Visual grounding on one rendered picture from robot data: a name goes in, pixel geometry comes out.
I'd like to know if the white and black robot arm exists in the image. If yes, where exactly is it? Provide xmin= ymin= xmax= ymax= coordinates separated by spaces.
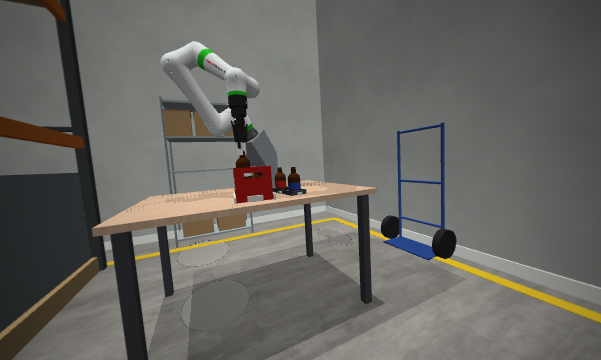
xmin=161 ymin=42 xmax=260 ymax=137

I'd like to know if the red plastic crate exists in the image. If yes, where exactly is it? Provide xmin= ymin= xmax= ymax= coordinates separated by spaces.
xmin=233 ymin=166 xmax=273 ymax=203

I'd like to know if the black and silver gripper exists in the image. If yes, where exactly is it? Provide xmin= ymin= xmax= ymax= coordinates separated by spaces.
xmin=231 ymin=108 xmax=248 ymax=155

